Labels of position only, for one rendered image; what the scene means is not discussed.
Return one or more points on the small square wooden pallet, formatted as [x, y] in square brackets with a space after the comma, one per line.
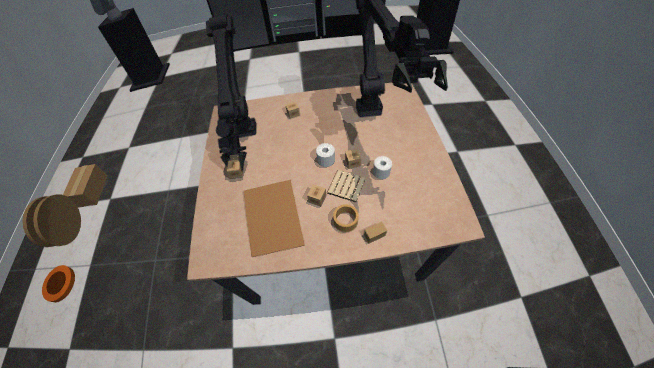
[347, 188]

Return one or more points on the brown open cylinder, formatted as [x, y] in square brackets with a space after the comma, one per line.
[345, 209]

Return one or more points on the tan cardboard carton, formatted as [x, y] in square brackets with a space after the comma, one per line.
[233, 169]
[354, 158]
[293, 109]

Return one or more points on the brown cardboard carton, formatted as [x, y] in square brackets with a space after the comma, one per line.
[316, 195]

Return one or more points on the tan rectangular block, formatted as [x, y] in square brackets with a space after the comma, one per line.
[375, 232]

